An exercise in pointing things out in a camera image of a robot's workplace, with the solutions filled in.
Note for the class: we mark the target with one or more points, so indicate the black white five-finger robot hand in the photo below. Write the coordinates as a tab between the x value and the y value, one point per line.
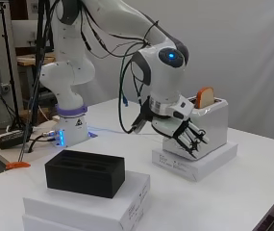
171	125

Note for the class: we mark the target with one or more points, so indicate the orange-crusted toast slice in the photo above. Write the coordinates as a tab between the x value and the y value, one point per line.
205	97

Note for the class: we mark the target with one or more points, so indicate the white seven-joint robot arm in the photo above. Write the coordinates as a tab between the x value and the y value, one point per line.
69	73

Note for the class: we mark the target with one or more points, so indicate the white hanging sheet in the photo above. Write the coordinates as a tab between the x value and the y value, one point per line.
239	48

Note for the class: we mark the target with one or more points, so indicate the black foam block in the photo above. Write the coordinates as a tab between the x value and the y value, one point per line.
85	183

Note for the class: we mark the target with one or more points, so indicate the black stand pole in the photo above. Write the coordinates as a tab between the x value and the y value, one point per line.
39	48

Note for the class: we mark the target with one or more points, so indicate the wooden desk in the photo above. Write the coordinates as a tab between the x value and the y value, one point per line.
30	59

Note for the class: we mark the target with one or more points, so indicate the orange clamp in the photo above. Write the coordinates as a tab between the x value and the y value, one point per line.
18	165

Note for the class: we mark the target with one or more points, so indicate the black power adapter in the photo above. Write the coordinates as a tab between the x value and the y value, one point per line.
11	140

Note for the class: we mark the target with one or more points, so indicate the black tripod stand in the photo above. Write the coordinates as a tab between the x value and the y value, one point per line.
11	80

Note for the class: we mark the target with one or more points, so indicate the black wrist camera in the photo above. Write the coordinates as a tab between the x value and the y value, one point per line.
139	123

